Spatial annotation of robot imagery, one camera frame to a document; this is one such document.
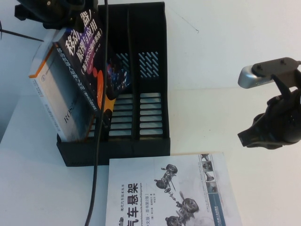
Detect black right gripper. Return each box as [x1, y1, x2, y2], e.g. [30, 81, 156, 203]
[237, 89, 301, 151]

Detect thin black cable tie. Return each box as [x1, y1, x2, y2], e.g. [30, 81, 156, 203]
[0, 20, 45, 42]

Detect black three-slot book stand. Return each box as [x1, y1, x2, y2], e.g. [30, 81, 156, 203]
[56, 1, 171, 167]

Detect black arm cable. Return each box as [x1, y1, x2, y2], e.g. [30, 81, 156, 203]
[86, 0, 109, 226]

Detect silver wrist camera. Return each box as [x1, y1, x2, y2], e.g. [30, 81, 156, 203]
[237, 65, 277, 89]

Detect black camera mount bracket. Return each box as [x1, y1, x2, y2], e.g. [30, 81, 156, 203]
[251, 57, 301, 99]

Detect dark colourful robot book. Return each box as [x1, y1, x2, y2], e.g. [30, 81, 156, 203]
[53, 6, 130, 132]

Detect white car suspension book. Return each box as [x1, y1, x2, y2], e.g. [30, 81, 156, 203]
[105, 152, 243, 226]

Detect white orange ROS book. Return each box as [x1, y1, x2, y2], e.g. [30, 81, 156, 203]
[28, 29, 95, 143]

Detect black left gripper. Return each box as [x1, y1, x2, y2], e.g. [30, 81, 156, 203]
[14, 0, 99, 36]

